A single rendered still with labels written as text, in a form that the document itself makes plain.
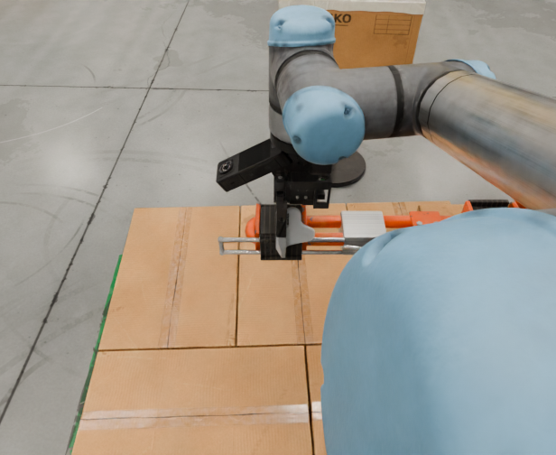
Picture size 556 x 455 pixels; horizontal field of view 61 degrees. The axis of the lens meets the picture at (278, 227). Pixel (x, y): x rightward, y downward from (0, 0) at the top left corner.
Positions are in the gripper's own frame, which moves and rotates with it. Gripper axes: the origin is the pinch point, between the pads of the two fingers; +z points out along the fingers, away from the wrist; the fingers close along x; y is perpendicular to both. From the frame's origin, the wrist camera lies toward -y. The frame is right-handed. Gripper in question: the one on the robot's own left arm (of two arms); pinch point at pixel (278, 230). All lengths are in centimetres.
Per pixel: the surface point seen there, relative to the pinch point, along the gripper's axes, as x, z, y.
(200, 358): 12, 67, -21
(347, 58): 148, 45, 33
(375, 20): 147, 28, 42
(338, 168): 161, 120, 38
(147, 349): 15, 68, -37
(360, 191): 143, 122, 49
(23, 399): 24, 122, -96
